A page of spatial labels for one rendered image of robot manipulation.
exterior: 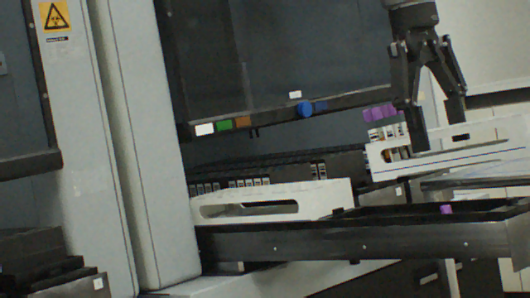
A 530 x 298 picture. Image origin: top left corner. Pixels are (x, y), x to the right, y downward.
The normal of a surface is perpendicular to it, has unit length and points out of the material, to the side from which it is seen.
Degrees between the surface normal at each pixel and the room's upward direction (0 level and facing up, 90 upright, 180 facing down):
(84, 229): 90
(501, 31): 90
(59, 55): 90
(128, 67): 90
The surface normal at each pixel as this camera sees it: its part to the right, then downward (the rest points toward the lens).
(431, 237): -0.70, 0.16
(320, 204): 0.69, -0.08
